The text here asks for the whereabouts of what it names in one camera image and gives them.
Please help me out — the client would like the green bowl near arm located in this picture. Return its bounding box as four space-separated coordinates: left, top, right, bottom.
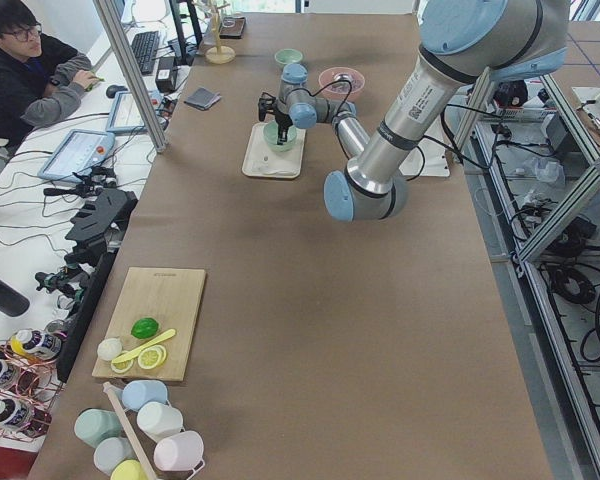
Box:
274 48 304 70

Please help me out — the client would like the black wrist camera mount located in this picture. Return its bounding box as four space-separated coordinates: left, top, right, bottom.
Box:
257 92 277 122

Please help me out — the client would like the beige rabbit tray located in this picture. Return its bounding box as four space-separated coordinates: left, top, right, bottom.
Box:
241 122 306 179

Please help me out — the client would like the seated person in black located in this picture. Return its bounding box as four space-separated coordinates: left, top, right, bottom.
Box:
0 1 99 149

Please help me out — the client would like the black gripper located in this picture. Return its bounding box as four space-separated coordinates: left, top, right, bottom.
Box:
274 110 291 145

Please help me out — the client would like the yellow plastic knife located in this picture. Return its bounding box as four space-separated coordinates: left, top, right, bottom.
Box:
112 328 177 363

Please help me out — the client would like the teach pendant tablet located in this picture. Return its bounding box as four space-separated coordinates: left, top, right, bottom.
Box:
106 91 146 135
37 129 115 184

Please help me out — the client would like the green bowl on tray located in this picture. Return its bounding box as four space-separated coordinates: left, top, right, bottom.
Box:
264 136 296 153

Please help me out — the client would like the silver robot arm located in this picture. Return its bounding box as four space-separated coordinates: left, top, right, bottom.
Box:
259 0 570 222

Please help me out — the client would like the yellow cup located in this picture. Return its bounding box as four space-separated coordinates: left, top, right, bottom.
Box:
110 459 148 480

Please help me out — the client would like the grey cup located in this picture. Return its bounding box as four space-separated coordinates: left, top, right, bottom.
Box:
93 437 135 476

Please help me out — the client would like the blue cup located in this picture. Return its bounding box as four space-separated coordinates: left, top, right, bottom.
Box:
121 380 168 411

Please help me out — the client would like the green lime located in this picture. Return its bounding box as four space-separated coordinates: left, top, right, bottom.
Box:
130 317 160 339

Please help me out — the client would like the wooden cup tree stand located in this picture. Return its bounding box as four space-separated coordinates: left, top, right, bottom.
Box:
193 1 236 65

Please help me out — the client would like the white garlic bulb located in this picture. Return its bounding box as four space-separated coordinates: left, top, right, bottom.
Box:
97 337 123 362

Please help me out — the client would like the aluminium frame post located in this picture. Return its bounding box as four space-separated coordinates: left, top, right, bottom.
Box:
93 0 167 154

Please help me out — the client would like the grey folded cloth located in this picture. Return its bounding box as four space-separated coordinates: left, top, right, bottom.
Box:
184 87 222 111

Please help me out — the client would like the green cup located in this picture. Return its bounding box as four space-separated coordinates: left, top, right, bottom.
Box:
74 409 122 448

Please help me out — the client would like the lemon slice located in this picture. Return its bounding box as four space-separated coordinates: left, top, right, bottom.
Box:
110 359 134 374
137 344 168 370

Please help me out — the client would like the pink bowl with ice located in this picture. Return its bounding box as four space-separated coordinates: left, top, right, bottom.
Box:
318 67 366 102

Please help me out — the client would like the black keyboard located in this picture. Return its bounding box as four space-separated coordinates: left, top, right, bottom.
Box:
131 31 160 76

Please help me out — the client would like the pink cup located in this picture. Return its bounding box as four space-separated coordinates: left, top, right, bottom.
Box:
153 430 205 471

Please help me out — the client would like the metal ice scoop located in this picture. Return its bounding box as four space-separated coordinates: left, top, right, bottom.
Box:
330 72 355 91

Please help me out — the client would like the white cup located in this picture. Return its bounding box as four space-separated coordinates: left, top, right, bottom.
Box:
136 401 184 442

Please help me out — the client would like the green bowl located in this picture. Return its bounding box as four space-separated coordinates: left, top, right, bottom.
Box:
264 136 296 153
263 121 297 139

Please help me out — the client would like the wooden cutting board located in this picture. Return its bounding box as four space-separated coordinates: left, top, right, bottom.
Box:
92 267 206 382

